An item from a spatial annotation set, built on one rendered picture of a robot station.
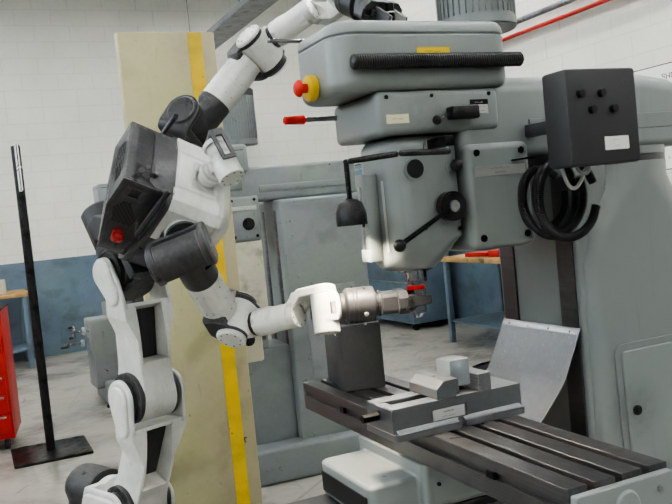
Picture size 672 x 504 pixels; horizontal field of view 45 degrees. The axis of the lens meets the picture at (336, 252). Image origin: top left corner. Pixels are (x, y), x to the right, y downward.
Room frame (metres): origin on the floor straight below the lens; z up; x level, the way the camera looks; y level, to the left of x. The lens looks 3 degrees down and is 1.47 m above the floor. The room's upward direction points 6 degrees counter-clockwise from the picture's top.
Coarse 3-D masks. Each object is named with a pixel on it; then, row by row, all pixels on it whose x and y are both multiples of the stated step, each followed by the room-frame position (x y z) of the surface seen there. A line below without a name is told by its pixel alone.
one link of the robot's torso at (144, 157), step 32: (128, 128) 2.01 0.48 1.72; (128, 160) 1.92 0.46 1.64; (160, 160) 1.98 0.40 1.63; (192, 160) 2.05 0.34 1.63; (128, 192) 1.91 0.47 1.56; (160, 192) 1.92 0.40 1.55; (192, 192) 1.98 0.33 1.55; (224, 192) 2.05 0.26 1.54; (128, 224) 1.99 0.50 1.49; (160, 224) 1.95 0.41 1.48; (192, 224) 1.95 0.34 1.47; (224, 224) 2.01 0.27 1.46; (128, 256) 2.07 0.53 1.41
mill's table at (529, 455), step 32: (320, 384) 2.40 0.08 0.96; (352, 416) 2.15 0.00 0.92; (512, 416) 1.85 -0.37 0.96; (416, 448) 1.83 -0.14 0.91; (448, 448) 1.71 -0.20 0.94; (480, 448) 1.63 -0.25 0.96; (512, 448) 1.61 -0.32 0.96; (544, 448) 1.60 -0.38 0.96; (576, 448) 1.57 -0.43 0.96; (608, 448) 1.56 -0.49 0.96; (480, 480) 1.60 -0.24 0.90; (512, 480) 1.52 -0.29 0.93; (544, 480) 1.42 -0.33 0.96; (576, 480) 1.43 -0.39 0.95; (608, 480) 1.40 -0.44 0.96; (640, 480) 1.41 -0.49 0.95
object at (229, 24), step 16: (256, 0) 8.03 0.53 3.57; (272, 0) 8.09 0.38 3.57; (576, 0) 7.25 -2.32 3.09; (608, 0) 6.89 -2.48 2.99; (224, 16) 8.72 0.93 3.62; (240, 16) 8.60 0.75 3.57; (256, 16) 8.66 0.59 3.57; (528, 16) 7.82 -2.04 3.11; (560, 16) 7.42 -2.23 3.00; (224, 32) 9.25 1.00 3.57
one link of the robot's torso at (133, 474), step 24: (120, 384) 2.18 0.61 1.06; (120, 408) 2.17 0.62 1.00; (120, 432) 2.18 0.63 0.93; (144, 432) 2.19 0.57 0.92; (168, 432) 2.27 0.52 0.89; (144, 456) 2.19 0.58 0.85; (168, 456) 2.28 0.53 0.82; (120, 480) 2.28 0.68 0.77; (144, 480) 2.21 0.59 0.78; (168, 480) 2.29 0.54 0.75
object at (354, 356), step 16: (336, 336) 2.30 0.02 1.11; (352, 336) 2.27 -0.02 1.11; (368, 336) 2.28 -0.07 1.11; (336, 352) 2.32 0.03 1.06; (352, 352) 2.27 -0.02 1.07; (368, 352) 2.28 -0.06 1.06; (336, 368) 2.34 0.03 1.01; (352, 368) 2.26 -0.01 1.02; (368, 368) 2.27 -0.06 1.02; (352, 384) 2.26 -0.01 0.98; (368, 384) 2.27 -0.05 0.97; (384, 384) 2.28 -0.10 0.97
